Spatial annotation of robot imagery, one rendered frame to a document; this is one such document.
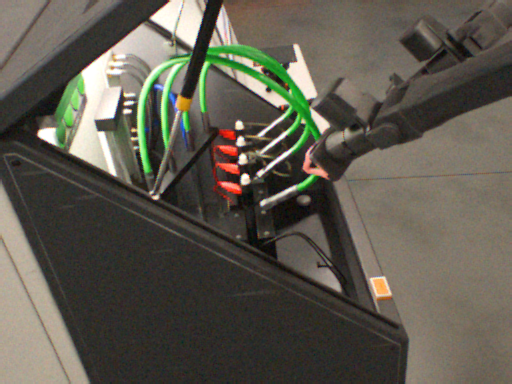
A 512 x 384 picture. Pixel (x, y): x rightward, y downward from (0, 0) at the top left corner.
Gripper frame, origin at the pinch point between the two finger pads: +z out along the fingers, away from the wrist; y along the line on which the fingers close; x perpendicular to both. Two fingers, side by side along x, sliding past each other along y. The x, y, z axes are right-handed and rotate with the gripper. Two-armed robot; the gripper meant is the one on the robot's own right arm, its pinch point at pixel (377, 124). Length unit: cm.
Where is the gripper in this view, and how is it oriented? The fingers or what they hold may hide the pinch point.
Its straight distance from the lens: 117.7
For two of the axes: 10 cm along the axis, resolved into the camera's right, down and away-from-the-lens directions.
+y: -7.7, -5.9, -2.6
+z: -6.2, 5.6, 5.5
